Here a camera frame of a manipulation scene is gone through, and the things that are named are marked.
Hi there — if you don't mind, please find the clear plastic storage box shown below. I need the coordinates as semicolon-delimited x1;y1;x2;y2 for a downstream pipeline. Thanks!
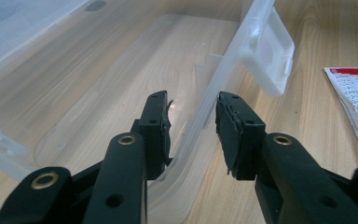
0;0;296;224

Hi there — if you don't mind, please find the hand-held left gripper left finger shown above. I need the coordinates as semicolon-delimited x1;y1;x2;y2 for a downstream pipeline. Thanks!
131;90;174;182

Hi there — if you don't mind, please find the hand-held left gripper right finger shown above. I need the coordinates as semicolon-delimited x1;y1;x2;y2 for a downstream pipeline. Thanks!
214;91;268;182

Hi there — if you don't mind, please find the red and white ointment tube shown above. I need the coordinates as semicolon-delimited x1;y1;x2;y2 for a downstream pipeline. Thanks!
324;66;358;166

